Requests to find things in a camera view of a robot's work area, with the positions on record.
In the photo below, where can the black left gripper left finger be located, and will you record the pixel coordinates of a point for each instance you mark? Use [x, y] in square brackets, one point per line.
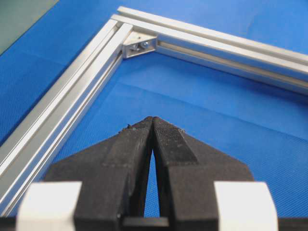
[114, 175]

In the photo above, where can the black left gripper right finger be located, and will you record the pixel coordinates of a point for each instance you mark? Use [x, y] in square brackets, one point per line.
[186, 169]

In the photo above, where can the aluminium extrusion frame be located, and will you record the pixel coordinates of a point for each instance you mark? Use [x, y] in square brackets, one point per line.
[120, 72]

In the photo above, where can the silver corner bracket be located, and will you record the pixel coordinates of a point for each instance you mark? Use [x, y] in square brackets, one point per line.
[138, 43]

